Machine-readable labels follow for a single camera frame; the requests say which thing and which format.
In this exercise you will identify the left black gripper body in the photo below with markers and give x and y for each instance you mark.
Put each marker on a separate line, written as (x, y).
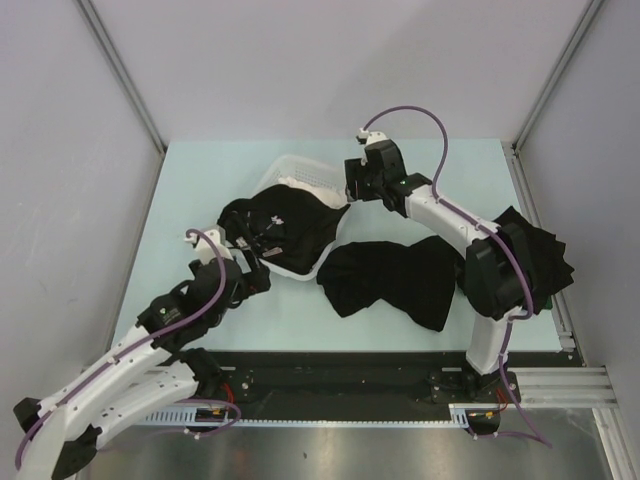
(251, 282)

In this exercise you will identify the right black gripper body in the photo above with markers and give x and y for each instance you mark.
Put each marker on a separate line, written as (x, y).
(368, 185)

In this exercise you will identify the white plastic laundry basket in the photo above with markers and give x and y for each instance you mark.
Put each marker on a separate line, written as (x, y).
(314, 173)

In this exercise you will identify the black t shirt blue logo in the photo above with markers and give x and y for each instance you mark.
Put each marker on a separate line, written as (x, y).
(419, 280)

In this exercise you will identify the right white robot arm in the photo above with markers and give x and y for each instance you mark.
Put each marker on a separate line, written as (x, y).
(498, 273)

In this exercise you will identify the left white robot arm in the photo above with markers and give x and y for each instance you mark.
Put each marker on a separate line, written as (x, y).
(150, 368)

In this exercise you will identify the black shirts in basket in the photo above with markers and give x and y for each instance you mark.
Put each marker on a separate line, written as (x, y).
(284, 226)

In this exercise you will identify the folded black shirt stack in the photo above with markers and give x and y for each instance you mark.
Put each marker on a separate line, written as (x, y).
(553, 273)

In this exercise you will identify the white cloth in basket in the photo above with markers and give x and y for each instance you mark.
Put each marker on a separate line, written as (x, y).
(328, 196)

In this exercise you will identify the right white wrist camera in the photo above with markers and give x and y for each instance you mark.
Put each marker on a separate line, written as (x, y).
(366, 137)

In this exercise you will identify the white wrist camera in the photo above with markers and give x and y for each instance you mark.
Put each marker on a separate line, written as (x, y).
(366, 137)
(209, 244)

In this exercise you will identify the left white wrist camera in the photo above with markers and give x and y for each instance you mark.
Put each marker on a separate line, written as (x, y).
(209, 244)

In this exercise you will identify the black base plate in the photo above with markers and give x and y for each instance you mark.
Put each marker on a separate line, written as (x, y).
(359, 386)

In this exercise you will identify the slotted cable duct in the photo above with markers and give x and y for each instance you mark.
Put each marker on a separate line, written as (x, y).
(205, 419)

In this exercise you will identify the right aluminium frame post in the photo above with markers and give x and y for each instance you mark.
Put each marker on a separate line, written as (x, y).
(571, 47)

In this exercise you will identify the aluminium frame post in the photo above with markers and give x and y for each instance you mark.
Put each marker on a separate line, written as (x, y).
(110, 52)
(571, 47)

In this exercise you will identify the aluminium rail right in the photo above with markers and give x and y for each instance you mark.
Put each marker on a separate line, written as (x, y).
(568, 389)

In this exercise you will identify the left aluminium frame post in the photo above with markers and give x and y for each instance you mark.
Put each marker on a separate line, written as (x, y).
(110, 52)

